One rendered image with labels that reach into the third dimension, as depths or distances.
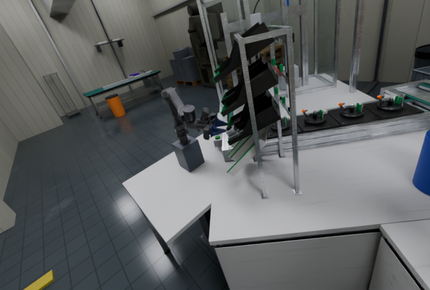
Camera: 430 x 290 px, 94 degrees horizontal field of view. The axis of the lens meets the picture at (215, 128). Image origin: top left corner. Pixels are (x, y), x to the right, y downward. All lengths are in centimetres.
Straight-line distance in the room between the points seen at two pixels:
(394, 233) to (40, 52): 957
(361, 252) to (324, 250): 17
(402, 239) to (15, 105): 825
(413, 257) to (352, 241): 21
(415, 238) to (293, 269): 53
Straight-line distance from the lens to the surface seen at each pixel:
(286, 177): 128
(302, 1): 251
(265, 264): 124
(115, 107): 648
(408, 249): 110
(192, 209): 122
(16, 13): 966
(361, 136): 162
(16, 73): 811
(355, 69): 230
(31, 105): 816
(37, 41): 955
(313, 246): 116
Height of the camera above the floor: 173
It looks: 27 degrees down
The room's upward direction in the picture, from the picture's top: 14 degrees counter-clockwise
